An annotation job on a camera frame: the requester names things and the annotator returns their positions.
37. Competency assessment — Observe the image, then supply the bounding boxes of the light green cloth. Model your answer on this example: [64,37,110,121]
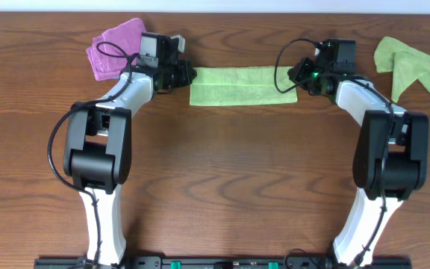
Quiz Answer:
[190,67,297,107]

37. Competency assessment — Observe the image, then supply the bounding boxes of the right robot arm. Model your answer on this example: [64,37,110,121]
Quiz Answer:
[287,58,429,268]

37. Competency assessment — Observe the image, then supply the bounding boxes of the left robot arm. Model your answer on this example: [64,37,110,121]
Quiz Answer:
[63,60,196,268]

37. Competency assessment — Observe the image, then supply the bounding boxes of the folded purple cloth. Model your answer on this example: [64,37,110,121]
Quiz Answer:
[86,18,146,81]

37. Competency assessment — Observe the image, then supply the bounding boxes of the crumpled green cloth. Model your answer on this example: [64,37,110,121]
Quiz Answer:
[373,37,430,102]

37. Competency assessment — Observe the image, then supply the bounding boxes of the right black cable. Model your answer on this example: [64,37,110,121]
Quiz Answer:
[273,37,397,268]

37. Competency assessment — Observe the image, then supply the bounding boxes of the black cable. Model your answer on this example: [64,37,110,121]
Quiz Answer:
[46,40,141,269]
[273,37,397,268]

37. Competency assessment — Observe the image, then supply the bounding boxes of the left black cable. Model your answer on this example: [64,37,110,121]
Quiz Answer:
[46,40,141,269]

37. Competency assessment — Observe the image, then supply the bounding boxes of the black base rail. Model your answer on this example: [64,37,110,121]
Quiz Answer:
[33,251,413,269]

